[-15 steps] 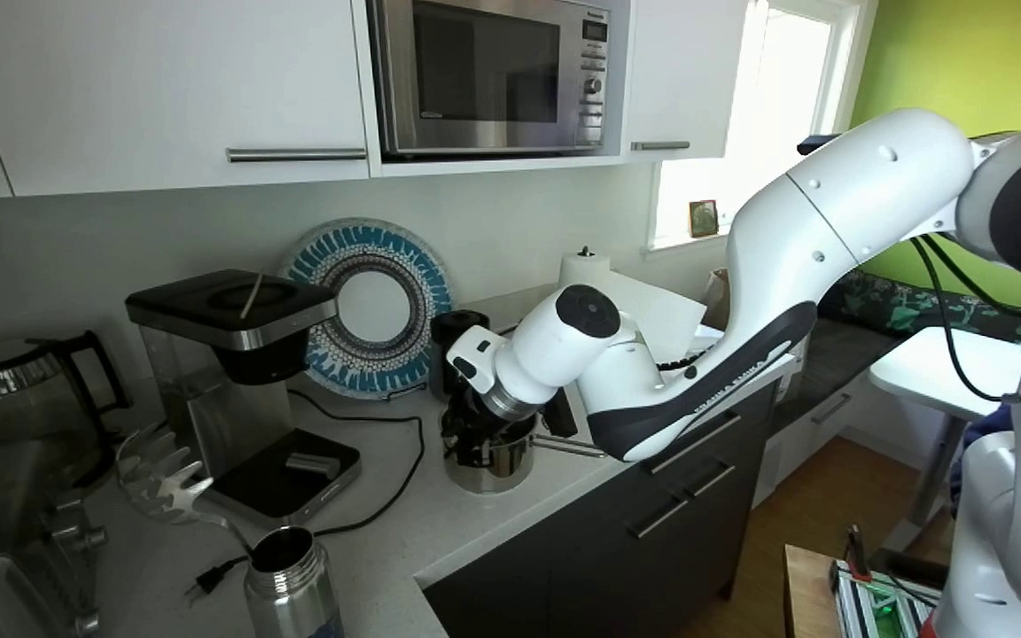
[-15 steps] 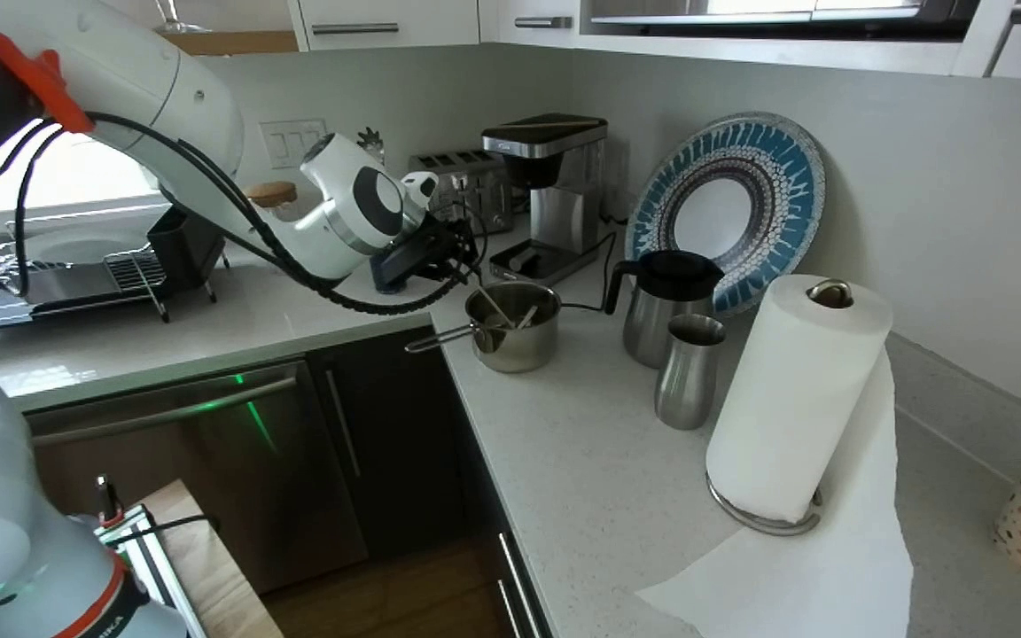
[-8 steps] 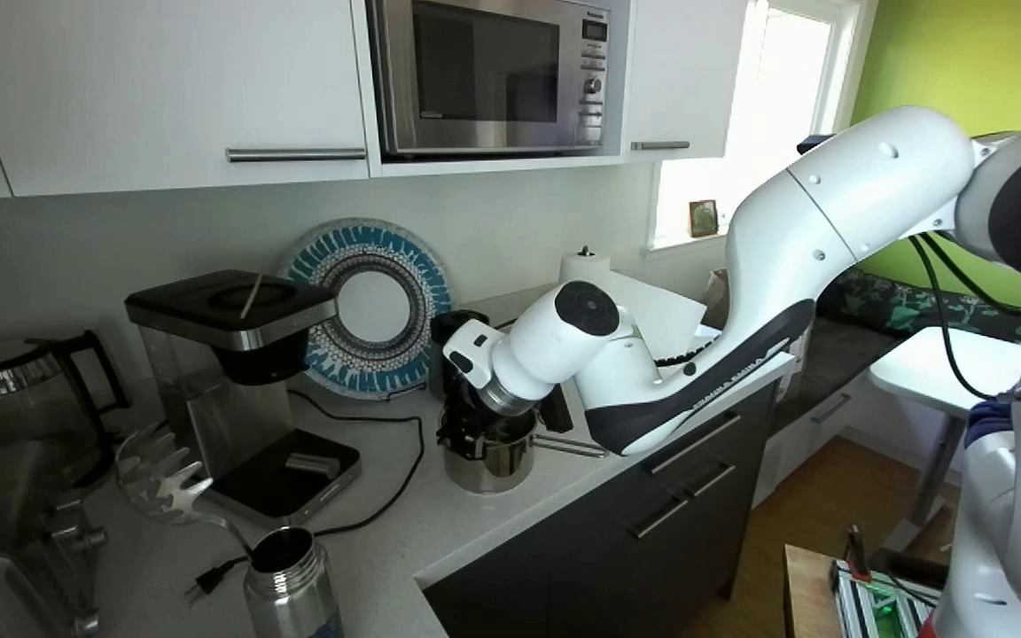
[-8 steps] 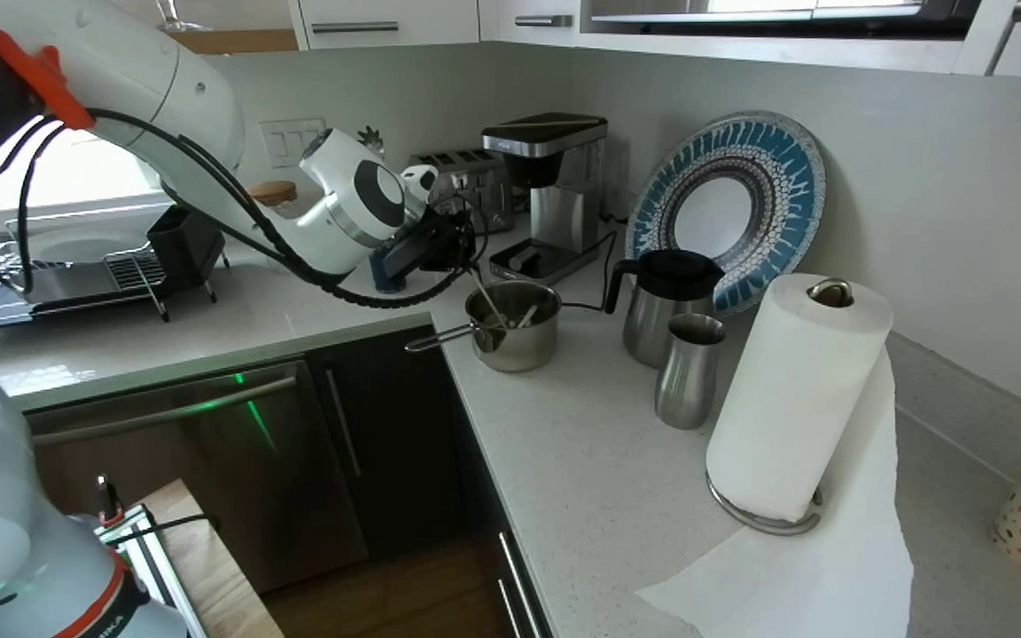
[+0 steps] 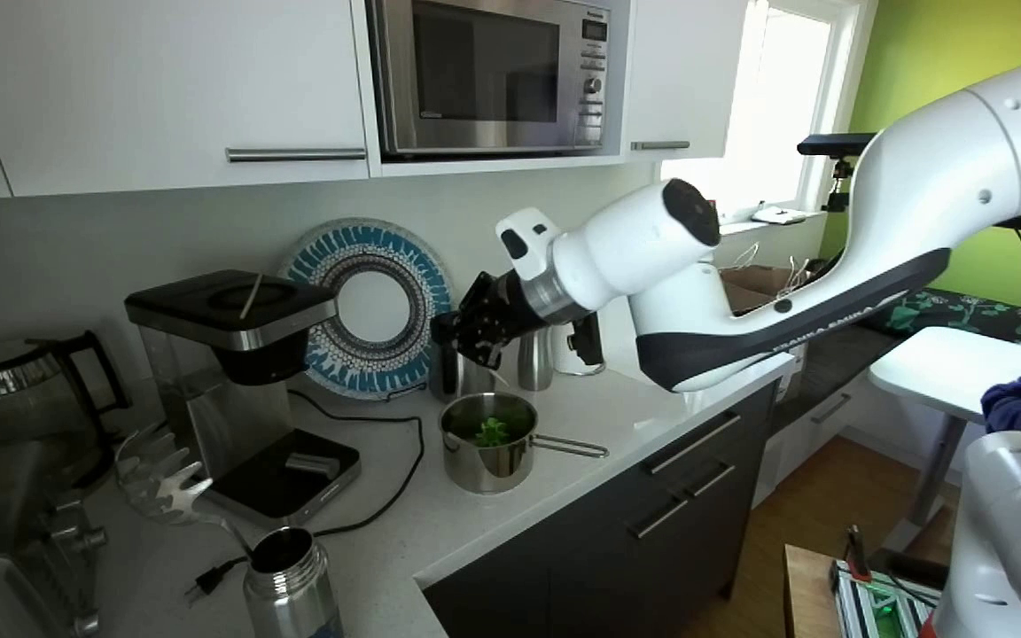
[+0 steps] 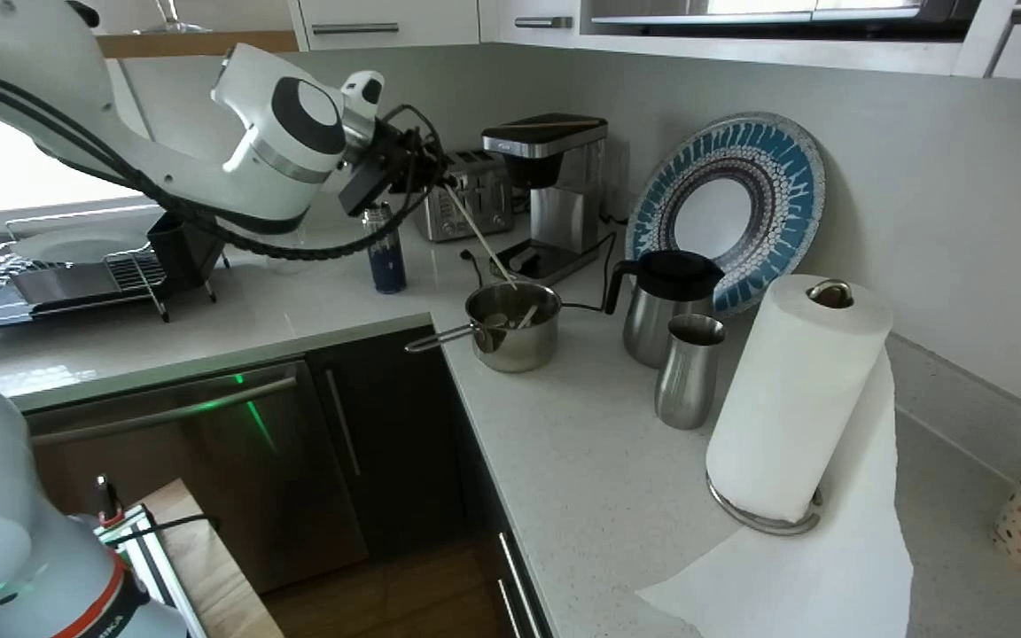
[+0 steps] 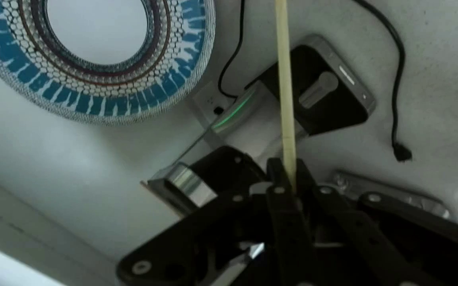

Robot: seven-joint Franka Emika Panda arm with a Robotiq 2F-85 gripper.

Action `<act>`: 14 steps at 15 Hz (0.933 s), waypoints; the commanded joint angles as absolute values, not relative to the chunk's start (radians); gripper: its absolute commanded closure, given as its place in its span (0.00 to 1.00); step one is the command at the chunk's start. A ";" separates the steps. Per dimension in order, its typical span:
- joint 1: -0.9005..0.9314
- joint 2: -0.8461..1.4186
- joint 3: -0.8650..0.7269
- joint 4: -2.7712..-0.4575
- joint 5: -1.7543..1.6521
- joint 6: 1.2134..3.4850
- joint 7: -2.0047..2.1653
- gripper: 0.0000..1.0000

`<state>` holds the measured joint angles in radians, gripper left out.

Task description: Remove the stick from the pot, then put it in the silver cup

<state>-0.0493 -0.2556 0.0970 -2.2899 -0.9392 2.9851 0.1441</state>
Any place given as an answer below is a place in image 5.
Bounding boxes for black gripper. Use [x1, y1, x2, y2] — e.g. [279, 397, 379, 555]
[450, 264, 546, 372]

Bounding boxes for silver metal cup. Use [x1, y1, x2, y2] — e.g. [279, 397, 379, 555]
[514, 326, 565, 397]

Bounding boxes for green toy vegetable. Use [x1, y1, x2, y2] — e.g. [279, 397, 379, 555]
[463, 411, 518, 449]

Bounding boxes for blue patterned white plate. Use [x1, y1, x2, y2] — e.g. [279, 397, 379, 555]
[279, 217, 460, 404]

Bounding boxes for dark base cabinet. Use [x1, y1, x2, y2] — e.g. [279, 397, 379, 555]
[420, 372, 786, 638]

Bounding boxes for black silver coffee maker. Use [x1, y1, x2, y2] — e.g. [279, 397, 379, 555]
[121, 264, 370, 531]

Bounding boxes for stainless steel microwave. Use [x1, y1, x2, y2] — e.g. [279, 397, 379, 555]
[362, 0, 635, 161]

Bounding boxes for narrow white cabinet door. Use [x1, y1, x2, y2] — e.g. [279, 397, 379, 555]
[623, 0, 753, 161]

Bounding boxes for clear glass juicer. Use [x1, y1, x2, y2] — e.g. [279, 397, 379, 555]
[110, 421, 220, 525]

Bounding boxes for bright window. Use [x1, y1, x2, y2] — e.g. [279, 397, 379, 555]
[661, 0, 878, 224]

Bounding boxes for wide white cabinet door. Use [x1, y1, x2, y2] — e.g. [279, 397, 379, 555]
[0, 0, 371, 200]

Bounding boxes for glass coffee carafe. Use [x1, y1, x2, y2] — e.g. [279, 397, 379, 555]
[0, 326, 130, 501]

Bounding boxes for white table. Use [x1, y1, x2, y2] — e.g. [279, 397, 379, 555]
[870, 321, 1021, 551]

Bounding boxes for green white box stack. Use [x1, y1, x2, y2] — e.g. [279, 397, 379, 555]
[825, 551, 947, 638]

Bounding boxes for black power cable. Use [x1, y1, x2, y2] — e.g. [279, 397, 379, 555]
[183, 387, 433, 603]

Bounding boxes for silver pot with handle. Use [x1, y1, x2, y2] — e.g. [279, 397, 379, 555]
[436, 388, 613, 497]

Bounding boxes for metal drawer handle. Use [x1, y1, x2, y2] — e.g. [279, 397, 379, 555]
[631, 497, 696, 544]
[644, 411, 743, 477]
[688, 459, 742, 502]

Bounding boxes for long metal cabinet handle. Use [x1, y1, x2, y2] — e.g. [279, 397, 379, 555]
[225, 144, 371, 165]

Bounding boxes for black mount bar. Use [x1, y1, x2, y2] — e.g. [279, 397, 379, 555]
[793, 126, 882, 217]

